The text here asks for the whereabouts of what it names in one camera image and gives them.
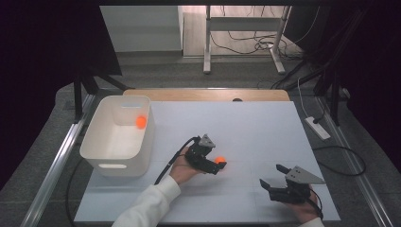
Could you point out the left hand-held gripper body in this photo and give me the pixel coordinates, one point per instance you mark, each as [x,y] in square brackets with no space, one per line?
[198,153]

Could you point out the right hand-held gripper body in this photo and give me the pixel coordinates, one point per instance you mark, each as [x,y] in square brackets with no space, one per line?
[298,179]

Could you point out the orange ball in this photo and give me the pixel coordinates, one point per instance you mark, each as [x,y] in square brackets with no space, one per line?
[219,159]
[141,122]

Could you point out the white plastic bin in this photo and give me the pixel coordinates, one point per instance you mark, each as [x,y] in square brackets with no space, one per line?
[119,145]

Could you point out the person's left hand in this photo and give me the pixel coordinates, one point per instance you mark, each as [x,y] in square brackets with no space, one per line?
[182,170]

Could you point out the person's right hand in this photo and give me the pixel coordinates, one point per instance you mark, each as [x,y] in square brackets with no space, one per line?
[305,212]

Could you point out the white foam board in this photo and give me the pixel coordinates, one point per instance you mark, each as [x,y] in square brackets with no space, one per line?
[252,126]

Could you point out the white power strip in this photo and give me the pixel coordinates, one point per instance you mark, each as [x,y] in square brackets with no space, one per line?
[317,127]

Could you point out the wooden table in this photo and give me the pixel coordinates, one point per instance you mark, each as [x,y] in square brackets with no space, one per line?
[205,94]

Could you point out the black metal stand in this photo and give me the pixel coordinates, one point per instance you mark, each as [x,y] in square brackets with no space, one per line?
[334,94]
[78,94]

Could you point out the dark curtain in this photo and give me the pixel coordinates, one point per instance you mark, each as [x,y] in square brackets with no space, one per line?
[38,63]
[378,78]

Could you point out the white cabinet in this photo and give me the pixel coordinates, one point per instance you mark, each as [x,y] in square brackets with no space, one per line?
[142,28]

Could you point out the aluminium floor rail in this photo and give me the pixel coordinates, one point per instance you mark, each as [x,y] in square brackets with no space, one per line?
[53,170]
[362,176]

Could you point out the white metal desk frame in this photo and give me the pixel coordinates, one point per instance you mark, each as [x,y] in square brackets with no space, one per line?
[207,41]

